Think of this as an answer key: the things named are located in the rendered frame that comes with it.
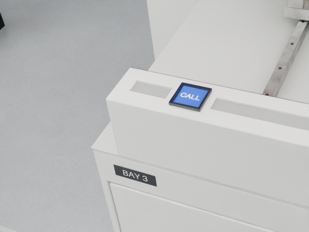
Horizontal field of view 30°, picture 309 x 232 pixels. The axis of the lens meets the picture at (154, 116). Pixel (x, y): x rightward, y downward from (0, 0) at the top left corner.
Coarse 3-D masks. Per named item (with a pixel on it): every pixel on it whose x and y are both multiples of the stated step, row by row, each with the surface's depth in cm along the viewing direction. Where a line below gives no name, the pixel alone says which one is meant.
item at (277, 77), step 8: (304, 24) 128; (296, 32) 126; (304, 32) 128; (296, 40) 124; (288, 48) 122; (296, 48) 123; (288, 56) 120; (280, 64) 118; (288, 64) 119; (280, 72) 116; (272, 80) 115; (280, 80) 116; (272, 88) 113
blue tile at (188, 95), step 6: (180, 90) 98; (186, 90) 98; (192, 90) 98; (198, 90) 97; (204, 90) 97; (180, 96) 97; (186, 96) 97; (192, 96) 96; (198, 96) 96; (204, 96) 96; (180, 102) 96; (186, 102) 95; (192, 102) 95; (198, 102) 95
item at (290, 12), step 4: (308, 0) 129; (308, 4) 128; (284, 8) 129; (288, 8) 128; (292, 8) 128; (296, 8) 128; (304, 8) 127; (308, 8) 127; (284, 12) 130; (288, 12) 129; (292, 12) 129; (296, 12) 128; (300, 12) 128; (304, 12) 127; (308, 12) 127; (284, 16) 130; (288, 16) 130; (292, 16) 129; (296, 16) 129; (300, 16) 128; (304, 16) 128; (308, 16) 128; (308, 20) 128
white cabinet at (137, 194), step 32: (96, 160) 113; (128, 160) 108; (128, 192) 115; (160, 192) 110; (192, 192) 106; (224, 192) 102; (128, 224) 123; (160, 224) 118; (192, 224) 112; (224, 224) 108; (256, 224) 104; (288, 224) 100
